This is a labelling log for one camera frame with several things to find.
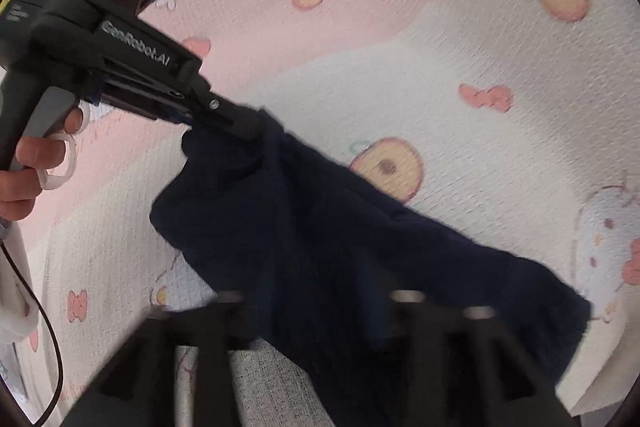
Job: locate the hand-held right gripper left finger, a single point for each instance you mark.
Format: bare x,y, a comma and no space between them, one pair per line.
220,332

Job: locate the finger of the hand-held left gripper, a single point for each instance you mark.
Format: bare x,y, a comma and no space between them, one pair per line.
230,119

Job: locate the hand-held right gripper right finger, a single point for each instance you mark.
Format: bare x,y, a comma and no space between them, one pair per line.
425,347

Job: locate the navy blue shorts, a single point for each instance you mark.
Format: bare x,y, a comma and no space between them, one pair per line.
325,237

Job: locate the person's left hand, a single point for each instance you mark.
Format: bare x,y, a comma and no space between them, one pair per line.
20,194

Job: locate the pink cartoon printed blanket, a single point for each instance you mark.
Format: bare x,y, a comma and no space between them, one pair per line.
400,32

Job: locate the person's white clothing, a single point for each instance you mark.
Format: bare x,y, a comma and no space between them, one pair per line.
12,307

